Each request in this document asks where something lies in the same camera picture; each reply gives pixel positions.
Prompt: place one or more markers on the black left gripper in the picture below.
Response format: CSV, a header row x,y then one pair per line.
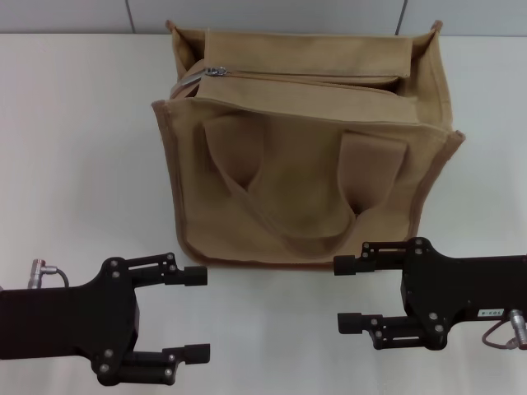
x,y
62,325

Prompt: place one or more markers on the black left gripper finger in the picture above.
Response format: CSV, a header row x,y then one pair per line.
x,y
193,276
195,354

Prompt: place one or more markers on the silver metal zipper pull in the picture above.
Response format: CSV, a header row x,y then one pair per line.
x,y
216,71

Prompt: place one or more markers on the khaki canvas food bag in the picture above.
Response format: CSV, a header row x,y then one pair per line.
x,y
288,185

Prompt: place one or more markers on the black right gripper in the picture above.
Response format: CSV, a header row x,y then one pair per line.
x,y
465,284

